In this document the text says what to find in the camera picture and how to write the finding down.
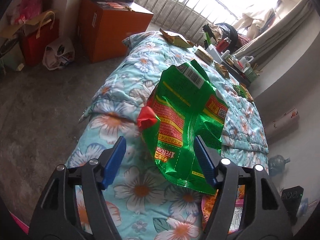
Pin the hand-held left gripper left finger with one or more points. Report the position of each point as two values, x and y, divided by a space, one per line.
114 162

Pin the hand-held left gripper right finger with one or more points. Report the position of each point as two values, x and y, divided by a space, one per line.
205 165

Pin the floral turquoise quilt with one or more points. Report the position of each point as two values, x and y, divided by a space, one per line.
140 190

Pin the orange snack packet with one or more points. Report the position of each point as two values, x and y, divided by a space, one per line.
208 205

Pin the small green snack packet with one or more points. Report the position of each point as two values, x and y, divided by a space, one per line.
242 91

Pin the rolled floral paper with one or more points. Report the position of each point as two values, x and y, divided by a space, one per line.
282 122

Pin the black speaker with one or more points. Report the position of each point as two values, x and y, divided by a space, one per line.
291 202

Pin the small gold snack packet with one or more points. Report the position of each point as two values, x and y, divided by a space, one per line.
222 70

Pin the green plastic basket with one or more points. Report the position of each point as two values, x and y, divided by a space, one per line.
250 74

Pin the brown snack packet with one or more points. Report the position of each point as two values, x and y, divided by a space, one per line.
203 54

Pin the white container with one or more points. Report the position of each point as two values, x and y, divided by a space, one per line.
215 52

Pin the pink plastic basin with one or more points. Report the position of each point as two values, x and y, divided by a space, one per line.
18 223

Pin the red canister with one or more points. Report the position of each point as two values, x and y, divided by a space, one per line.
222 44

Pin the white plastic bag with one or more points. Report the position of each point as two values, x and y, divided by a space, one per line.
53 55

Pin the orange cardboard box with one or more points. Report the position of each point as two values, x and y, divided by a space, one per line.
112 30

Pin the black bag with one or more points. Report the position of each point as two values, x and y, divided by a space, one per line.
231 33

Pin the red paper bag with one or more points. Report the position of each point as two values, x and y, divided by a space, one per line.
37 45

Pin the grey curtain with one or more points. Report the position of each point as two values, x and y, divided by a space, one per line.
280 30

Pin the beige padded jacket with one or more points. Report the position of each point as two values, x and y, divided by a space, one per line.
255 17

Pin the window grille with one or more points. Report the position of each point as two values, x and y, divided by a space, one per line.
180 7

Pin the pink plastic bag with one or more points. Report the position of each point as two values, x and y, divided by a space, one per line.
30 5

